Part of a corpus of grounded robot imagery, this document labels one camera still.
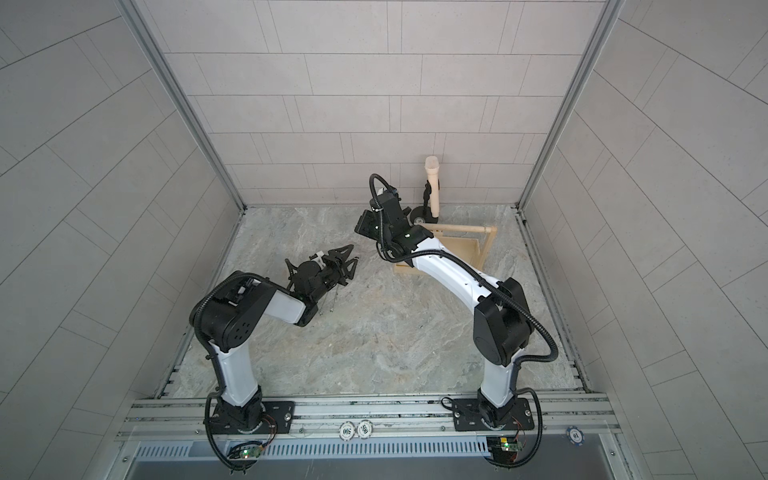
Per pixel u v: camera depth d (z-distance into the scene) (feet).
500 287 1.56
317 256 2.90
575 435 2.26
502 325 1.50
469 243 3.35
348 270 2.79
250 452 2.14
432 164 3.02
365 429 2.28
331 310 2.92
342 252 2.78
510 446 2.23
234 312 1.67
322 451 2.42
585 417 2.36
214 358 1.71
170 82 2.69
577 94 2.77
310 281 2.37
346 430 2.28
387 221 2.01
